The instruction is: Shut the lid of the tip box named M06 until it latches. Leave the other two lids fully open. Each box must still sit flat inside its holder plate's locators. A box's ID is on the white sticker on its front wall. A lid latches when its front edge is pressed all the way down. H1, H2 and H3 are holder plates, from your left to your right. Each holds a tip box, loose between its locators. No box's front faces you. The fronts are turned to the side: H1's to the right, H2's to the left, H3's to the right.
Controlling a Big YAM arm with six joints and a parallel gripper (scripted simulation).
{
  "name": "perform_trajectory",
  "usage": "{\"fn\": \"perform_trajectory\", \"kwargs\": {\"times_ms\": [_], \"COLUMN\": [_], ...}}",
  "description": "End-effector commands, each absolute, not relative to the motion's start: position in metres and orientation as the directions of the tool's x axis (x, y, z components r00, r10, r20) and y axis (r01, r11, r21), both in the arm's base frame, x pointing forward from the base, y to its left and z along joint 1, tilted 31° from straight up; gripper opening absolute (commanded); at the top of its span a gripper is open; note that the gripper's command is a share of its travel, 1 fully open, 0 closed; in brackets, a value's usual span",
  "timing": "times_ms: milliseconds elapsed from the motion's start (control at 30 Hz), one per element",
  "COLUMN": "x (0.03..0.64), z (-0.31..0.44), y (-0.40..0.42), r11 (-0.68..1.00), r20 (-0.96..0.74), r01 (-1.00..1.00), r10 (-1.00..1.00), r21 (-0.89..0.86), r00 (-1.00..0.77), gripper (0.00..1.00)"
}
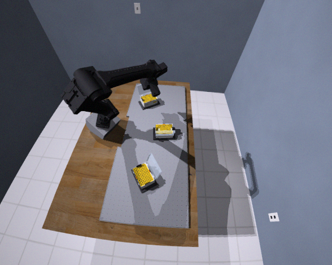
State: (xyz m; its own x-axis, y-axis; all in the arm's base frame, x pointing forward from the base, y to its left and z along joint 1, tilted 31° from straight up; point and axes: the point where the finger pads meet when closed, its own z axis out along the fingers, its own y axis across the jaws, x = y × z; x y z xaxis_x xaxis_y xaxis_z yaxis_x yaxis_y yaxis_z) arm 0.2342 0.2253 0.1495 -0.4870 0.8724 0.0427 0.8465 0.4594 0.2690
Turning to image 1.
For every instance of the yellow pipette tip rack insert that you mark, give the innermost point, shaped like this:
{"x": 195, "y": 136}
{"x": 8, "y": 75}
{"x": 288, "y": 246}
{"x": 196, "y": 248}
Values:
{"x": 143, "y": 174}
{"x": 148, "y": 98}
{"x": 164, "y": 127}

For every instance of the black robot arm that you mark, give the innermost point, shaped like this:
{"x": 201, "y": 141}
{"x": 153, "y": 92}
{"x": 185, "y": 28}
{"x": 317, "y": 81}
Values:
{"x": 91, "y": 86}

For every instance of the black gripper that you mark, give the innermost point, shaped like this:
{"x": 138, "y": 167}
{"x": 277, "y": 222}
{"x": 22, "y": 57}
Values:
{"x": 142, "y": 81}

